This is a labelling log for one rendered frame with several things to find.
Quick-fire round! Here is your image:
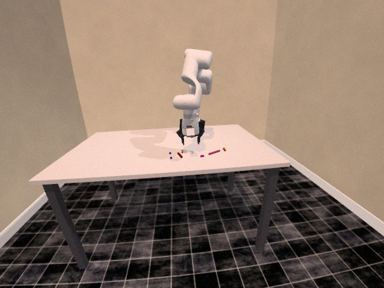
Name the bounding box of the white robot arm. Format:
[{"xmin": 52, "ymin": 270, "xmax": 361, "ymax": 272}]
[{"xmin": 173, "ymin": 49, "xmax": 213, "ymax": 137}]

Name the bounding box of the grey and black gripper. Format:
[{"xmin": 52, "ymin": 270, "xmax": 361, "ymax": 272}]
[{"xmin": 177, "ymin": 118, "xmax": 205, "ymax": 145}]

